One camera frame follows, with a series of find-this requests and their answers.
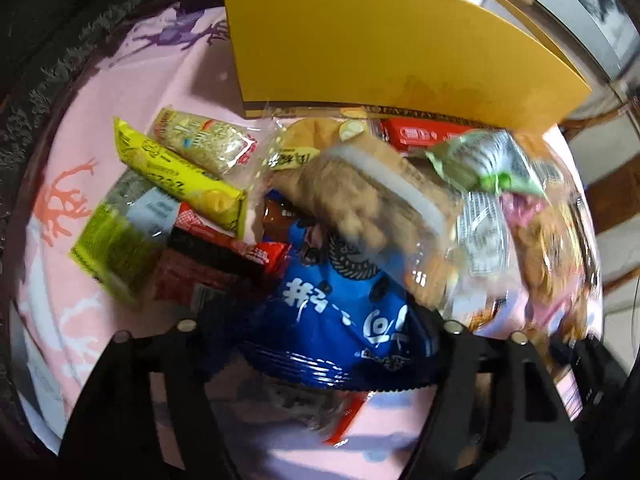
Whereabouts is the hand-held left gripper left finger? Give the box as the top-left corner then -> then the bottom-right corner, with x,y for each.
59,320 -> 243,480

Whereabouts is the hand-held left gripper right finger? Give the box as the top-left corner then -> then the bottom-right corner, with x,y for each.
429,320 -> 587,480

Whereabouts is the red and black snack packet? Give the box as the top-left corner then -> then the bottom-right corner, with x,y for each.
167,203 -> 292,276

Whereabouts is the blue snack bag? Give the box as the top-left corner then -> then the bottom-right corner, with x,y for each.
227,191 -> 441,392

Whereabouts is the clear bread sandwich packet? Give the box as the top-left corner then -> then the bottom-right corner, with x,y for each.
272,142 -> 466,306

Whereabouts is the green snack packet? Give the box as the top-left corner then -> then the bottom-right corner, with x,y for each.
425,130 -> 548,198

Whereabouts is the yellow cardboard box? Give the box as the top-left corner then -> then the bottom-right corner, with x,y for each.
221,0 -> 593,127

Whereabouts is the dark red snack packet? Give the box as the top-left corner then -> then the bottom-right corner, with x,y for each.
150,250 -> 261,311

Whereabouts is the red wrapper packet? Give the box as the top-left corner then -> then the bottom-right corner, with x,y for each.
320,392 -> 371,446

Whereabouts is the clear brown pastry packet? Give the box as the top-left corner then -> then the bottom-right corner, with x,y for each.
450,132 -> 601,361

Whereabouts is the green seaweed packet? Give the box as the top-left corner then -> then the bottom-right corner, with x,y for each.
70,170 -> 181,306

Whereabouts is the yellow snack packet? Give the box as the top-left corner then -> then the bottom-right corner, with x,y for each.
113,117 -> 248,238

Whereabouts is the beige noodle snack packet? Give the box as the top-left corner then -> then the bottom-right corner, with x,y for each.
151,106 -> 261,178

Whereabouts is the red biscuit packet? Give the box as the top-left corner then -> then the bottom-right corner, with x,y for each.
377,116 -> 481,153

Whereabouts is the clear round cookie packet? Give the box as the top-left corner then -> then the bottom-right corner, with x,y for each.
260,110 -> 381,171

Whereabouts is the pink printed tablecloth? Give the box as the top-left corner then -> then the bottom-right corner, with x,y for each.
12,2 -> 596,480

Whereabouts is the dark cloth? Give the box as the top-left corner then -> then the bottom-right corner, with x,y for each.
0,0 -> 226,171

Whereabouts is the wall picture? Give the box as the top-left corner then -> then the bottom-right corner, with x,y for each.
525,0 -> 640,83

